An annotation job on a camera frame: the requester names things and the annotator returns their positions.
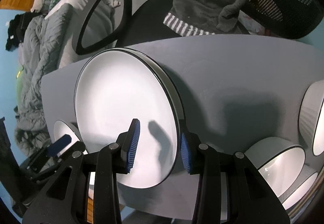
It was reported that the white bed sheet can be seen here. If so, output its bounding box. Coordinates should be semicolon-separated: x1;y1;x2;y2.
45;0;120;69

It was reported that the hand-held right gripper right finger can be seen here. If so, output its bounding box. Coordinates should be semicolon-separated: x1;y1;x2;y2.
178;118;291;224

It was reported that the white bowl black rim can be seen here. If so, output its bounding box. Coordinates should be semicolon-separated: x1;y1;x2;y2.
299;80;324;157
280;171;322;214
245;137;307;199

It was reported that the grey white striped cloth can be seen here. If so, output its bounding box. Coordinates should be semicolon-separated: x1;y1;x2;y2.
163;12;215;37

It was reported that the black chair armrest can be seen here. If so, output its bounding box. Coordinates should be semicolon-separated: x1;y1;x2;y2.
71;0;133;55

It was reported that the grey quilted comforter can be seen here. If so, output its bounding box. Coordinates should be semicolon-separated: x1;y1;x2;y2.
15;3;76;157

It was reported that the small white plate black rim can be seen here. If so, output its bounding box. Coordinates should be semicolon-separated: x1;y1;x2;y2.
53;120;88;155

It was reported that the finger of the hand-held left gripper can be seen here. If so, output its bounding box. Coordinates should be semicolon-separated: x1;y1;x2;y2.
30;141;86;181
27;134;72;171

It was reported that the black clothing pile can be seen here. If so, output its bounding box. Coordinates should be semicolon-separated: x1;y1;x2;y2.
5;13;31;51

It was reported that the bright green object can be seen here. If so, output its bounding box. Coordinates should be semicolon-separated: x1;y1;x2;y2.
16;67;25;103

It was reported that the black office chair seat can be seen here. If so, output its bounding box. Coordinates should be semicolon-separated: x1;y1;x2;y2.
115;0;183;49

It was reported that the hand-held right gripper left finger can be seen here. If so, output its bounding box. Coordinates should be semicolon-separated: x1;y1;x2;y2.
22;118;141;224

